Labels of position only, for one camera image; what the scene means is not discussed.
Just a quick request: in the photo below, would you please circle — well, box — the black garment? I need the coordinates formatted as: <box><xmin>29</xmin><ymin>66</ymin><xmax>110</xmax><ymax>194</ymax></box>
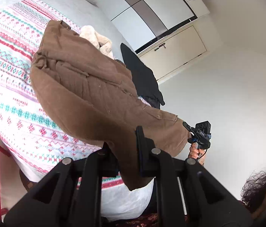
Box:
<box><xmin>120</xmin><ymin>43</ymin><xmax>165</xmax><ymax>109</ymax></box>

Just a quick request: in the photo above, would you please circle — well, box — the white panelled wardrobe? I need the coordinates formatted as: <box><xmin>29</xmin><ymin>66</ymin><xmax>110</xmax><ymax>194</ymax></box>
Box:
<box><xmin>97</xmin><ymin>0</ymin><xmax>210</xmax><ymax>54</ymax></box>

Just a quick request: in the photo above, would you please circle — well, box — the person's head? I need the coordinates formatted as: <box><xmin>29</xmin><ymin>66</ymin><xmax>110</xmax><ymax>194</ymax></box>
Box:
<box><xmin>240</xmin><ymin>161</ymin><xmax>266</xmax><ymax>220</ymax></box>

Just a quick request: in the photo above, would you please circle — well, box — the brown jacket with fleece collar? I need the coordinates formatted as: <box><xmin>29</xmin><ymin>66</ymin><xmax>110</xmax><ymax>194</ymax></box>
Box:
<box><xmin>30</xmin><ymin>19</ymin><xmax>192</xmax><ymax>191</ymax></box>

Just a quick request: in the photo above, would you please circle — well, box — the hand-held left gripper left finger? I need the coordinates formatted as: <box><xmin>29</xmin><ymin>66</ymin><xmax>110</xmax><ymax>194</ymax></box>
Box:
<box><xmin>4</xmin><ymin>142</ymin><xmax>124</xmax><ymax>227</ymax></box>

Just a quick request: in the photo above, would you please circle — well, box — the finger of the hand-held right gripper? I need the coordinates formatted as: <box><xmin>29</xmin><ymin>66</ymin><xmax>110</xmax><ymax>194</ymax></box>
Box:
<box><xmin>182</xmin><ymin>122</ymin><xmax>196</xmax><ymax>133</ymax></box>

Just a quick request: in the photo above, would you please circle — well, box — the patterned knit blanket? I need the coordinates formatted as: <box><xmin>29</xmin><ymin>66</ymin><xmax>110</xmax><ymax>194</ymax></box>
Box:
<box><xmin>0</xmin><ymin>0</ymin><xmax>129</xmax><ymax>190</ymax></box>

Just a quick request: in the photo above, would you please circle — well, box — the person's right hand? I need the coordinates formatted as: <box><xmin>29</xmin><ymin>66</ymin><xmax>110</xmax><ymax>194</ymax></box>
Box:
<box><xmin>188</xmin><ymin>143</ymin><xmax>205</xmax><ymax>166</ymax></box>

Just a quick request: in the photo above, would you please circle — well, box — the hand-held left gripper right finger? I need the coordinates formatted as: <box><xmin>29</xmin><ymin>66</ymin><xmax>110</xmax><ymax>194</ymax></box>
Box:
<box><xmin>135</xmin><ymin>125</ymin><xmax>253</xmax><ymax>227</ymax></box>

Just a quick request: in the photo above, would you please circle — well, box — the cream door with handle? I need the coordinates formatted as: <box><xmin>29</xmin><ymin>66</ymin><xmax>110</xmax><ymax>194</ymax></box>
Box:
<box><xmin>136</xmin><ymin>25</ymin><xmax>208</xmax><ymax>83</ymax></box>

